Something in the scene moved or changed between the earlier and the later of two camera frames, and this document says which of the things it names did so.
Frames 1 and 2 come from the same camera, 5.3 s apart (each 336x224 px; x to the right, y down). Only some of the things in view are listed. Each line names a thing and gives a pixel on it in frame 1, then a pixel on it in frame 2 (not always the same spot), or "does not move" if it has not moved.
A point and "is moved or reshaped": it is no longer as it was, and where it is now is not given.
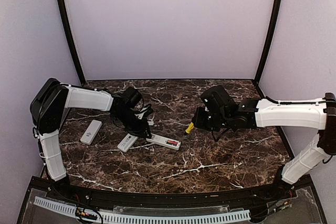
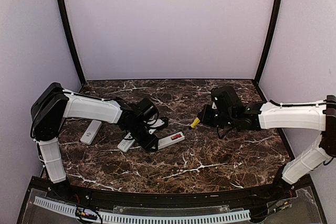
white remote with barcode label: x=127 y=142 does not move
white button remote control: x=160 y=140 is moved or reshaped
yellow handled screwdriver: x=190 y=127 is moved or reshaped
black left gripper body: x=135 y=128 -> x=143 y=141
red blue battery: x=172 y=142 -> x=176 y=137
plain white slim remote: x=91 y=132 does not move
